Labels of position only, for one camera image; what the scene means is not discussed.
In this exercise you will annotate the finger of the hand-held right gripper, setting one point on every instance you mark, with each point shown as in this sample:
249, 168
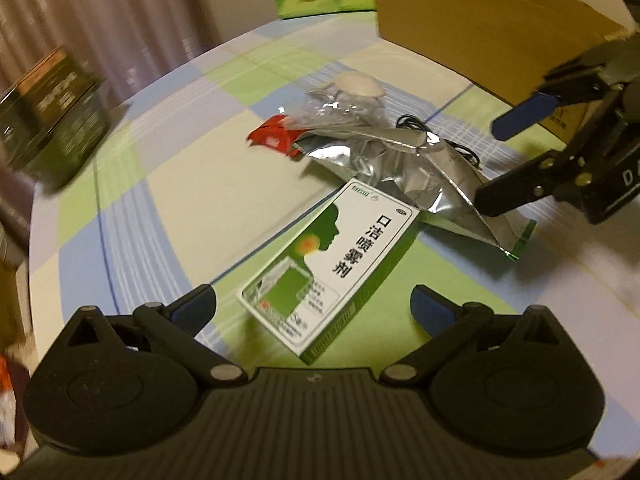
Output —
510, 192
520, 112

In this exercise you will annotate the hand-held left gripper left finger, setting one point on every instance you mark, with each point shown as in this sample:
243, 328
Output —
192, 305

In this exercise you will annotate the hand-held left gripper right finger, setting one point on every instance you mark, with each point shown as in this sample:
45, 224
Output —
432, 305

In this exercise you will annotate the green white spray medicine box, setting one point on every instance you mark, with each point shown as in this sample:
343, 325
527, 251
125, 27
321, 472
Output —
340, 260

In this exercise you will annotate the silver foil bag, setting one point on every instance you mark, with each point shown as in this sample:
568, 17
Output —
400, 160

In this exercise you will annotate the brown cardboard box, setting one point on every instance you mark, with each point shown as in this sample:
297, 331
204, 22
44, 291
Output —
450, 10

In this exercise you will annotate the white speckled spoon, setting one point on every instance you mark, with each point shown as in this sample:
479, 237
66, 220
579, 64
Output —
357, 84

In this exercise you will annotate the clear packet with red header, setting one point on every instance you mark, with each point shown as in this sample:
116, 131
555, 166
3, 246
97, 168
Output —
272, 135

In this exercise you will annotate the dark green wrapped bowl pack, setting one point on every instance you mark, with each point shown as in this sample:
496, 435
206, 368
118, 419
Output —
50, 110

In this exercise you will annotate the brown curtain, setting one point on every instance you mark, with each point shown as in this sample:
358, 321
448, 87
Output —
125, 10

